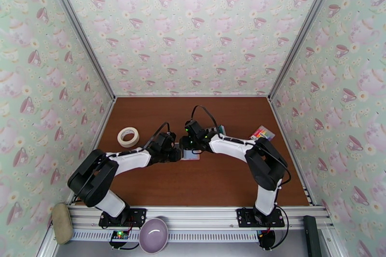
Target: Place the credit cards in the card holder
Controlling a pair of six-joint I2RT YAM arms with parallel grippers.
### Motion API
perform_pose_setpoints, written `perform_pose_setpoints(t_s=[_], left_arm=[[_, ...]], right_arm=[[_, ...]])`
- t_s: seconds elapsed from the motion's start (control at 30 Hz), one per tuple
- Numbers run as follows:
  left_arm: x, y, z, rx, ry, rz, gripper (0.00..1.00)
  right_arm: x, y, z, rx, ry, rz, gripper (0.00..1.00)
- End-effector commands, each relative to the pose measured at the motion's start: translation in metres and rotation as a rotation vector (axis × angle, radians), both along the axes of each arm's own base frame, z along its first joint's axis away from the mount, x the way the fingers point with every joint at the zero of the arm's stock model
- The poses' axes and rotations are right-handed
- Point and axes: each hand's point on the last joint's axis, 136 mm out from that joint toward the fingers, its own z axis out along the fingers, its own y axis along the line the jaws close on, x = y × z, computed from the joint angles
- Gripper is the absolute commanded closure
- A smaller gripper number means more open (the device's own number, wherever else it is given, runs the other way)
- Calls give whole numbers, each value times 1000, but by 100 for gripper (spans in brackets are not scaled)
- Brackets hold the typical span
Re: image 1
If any beige masking tape roll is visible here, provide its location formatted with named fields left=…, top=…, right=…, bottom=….
left=117, top=126, right=140, bottom=148

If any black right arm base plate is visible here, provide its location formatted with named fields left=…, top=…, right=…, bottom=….
left=236, top=207, right=286, bottom=228

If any small lit controller board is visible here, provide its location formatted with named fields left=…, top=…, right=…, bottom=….
left=110, top=230, right=130, bottom=243

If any colourful sticky note pack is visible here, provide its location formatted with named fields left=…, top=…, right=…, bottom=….
left=249, top=125, right=276, bottom=142

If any white slotted cable duct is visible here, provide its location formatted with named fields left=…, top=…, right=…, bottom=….
left=72, top=230, right=260, bottom=243

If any purple bowl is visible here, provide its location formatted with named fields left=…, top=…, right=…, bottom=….
left=138, top=217, right=169, bottom=255

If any aluminium front rail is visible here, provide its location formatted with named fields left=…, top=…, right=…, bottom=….
left=68, top=206, right=334, bottom=231

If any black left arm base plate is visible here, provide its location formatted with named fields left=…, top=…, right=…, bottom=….
left=98, top=208, right=147, bottom=229

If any aluminium frame post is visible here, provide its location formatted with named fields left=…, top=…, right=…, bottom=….
left=268, top=0, right=338, bottom=100
left=41, top=0, right=117, bottom=100

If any beige sponge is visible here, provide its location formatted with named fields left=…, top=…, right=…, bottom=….
left=51, top=203, right=74, bottom=245

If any dark rectangular box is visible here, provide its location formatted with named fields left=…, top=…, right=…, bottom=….
left=303, top=215, right=323, bottom=257

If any black round controller unit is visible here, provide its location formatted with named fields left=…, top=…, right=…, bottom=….
left=256, top=229, right=276, bottom=249

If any black right base cable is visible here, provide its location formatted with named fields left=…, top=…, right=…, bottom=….
left=271, top=206, right=290, bottom=249

